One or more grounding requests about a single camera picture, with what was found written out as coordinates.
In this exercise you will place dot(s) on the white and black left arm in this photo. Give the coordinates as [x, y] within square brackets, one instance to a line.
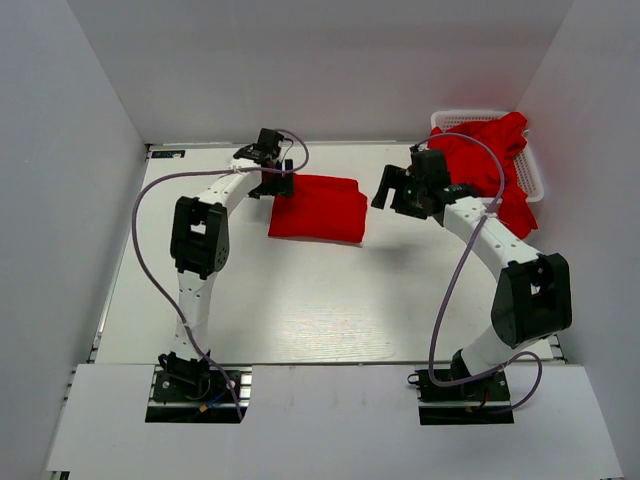
[200, 240]

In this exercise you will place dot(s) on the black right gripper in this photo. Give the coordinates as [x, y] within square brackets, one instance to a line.
[391, 178]

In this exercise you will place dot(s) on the blue label sticker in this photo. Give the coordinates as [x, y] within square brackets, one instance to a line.
[168, 154]

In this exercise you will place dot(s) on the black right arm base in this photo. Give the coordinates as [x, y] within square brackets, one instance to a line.
[483, 402]

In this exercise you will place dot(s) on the red t shirt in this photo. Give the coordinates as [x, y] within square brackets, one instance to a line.
[322, 208]

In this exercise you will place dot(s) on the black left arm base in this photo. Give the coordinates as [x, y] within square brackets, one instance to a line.
[194, 392]

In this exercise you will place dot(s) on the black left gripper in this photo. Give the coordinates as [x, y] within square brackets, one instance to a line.
[284, 185]

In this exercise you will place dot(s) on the red t shirts in basket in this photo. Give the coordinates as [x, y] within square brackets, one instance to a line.
[481, 154]

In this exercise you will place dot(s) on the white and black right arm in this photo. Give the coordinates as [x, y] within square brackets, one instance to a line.
[532, 300]

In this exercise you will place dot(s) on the white plastic basket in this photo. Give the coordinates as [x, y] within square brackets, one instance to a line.
[526, 167]

